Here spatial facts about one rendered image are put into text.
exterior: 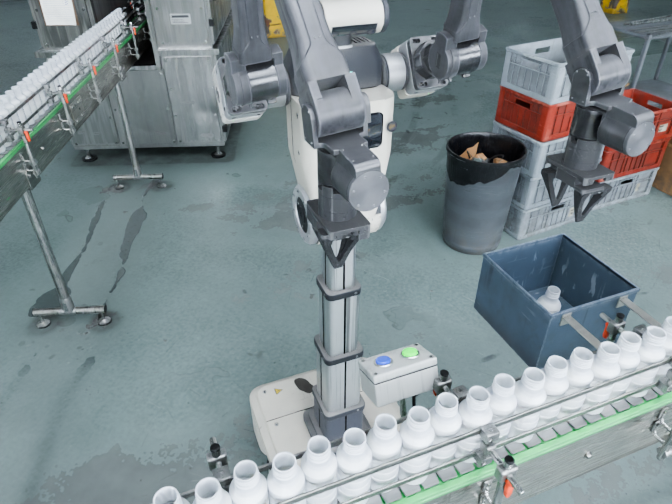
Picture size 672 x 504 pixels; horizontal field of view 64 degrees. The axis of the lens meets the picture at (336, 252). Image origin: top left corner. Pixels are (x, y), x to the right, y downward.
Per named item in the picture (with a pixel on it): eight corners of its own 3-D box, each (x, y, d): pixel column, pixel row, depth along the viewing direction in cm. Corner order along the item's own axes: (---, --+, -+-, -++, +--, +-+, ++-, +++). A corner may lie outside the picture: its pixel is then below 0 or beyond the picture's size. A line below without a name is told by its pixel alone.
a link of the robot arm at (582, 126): (595, 92, 90) (569, 96, 88) (629, 104, 85) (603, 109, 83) (585, 131, 94) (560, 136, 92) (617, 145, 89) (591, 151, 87)
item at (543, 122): (542, 143, 304) (551, 105, 291) (492, 120, 333) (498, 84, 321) (614, 124, 328) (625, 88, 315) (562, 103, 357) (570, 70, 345)
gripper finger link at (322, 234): (322, 280, 82) (322, 228, 77) (307, 255, 88) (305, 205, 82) (363, 270, 84) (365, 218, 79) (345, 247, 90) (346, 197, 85)
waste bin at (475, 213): (459, 267, 319) (475, 169, 283) (421, 229, 354) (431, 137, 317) (522, 250, 333) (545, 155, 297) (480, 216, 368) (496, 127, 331)
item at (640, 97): (608, 152, 346) (618, 120, 334) (561, 130, 377) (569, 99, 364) (673, 137, 367) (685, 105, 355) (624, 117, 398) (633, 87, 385)
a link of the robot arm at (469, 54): (449, 41, 123) (429, 46, 122) (474, 26, 113) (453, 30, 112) (459, 81, 124) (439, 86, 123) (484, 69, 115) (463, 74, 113)
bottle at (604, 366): (606, 403, 112) (631, 346, 103) (597, 421, 108) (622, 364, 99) (577, 388, 115) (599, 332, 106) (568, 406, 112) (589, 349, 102)
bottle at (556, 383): (538, 403, 112) (556, 346, 103) (560, 424, 108) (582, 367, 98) (517, 414, 110) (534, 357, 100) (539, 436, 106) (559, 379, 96)
